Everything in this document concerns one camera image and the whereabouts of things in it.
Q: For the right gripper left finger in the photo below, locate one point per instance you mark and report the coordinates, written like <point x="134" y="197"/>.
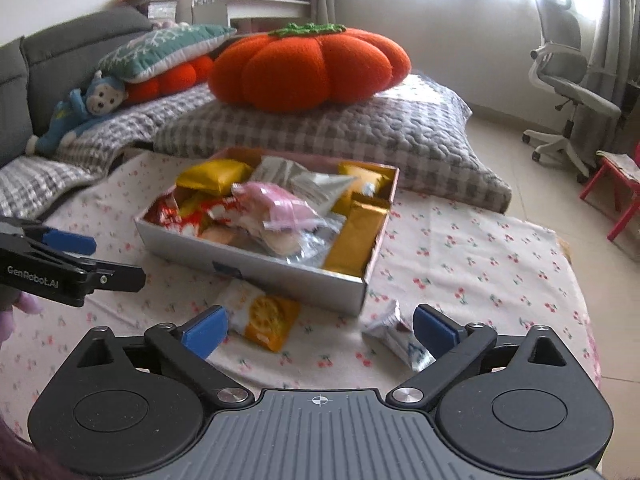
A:
<point x="183" y="351"/>

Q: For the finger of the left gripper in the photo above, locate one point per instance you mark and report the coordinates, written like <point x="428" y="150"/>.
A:
<point x="118" y="277"/>
<point x="62" y="241"/>

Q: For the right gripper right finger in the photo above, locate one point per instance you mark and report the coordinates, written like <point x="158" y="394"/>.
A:
<point x="458" y="351"/>

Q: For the red snack packet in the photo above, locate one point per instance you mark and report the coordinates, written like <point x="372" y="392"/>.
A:
<point x="180" y="212"/>

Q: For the plain yellow snack bag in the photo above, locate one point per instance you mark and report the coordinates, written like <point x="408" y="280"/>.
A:
<point x="215" y="177"/>

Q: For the pink snack packet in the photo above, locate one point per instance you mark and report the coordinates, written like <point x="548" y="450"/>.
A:
<point x="275" y="208"/>

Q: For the white grey snack packet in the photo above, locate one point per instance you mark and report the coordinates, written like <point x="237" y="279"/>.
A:
<point x="321" y="191"/>

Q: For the left hand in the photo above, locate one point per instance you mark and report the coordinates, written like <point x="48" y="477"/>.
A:
<point x="11" y="299"/>

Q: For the white silver snack packet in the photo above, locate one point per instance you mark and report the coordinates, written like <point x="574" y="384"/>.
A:
<point x="393" y="330"/>

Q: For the cherry print cloth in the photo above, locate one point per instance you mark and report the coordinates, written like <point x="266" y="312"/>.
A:
<point x="472" y="264"/>

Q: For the white orange snack packet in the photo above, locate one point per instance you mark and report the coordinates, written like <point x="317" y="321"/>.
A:
<point x="259" y="317"/>

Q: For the pink shallow box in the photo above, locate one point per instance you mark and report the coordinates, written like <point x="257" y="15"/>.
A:
<point x="340" y="293"/>

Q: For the gold brown snack packet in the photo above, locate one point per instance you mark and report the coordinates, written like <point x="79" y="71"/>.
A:
<point x="351" y="251"/>

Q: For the blue monkey plush toy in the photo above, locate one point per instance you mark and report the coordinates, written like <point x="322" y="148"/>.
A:
<point x="78" y="113"/>

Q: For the grey sofa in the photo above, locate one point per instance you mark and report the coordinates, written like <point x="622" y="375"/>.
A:
<point x="39" y="70"/>

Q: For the green patterned pillow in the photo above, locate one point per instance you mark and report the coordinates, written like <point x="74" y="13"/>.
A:
<point x="162" y="49"/>

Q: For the small orange pumpkin cushion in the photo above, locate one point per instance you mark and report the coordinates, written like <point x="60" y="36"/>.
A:
<point x="176" y="80"/>

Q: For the grey checked quilted cushion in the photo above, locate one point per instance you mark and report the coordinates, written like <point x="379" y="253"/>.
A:
<point x="417" y="127"/>

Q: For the pink child chair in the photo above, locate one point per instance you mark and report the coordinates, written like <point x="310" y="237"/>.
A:
<point x="623" y="169"/>

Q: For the white side table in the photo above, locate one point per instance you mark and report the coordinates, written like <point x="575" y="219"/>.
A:
<point x="223" y="12"/>

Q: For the large orange pumpkin cushion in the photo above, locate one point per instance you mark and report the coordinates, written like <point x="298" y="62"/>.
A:
<point x="301" y="67"/>

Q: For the grey office chair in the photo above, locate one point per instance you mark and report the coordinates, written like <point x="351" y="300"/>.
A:
<point x="559" y="67"/>

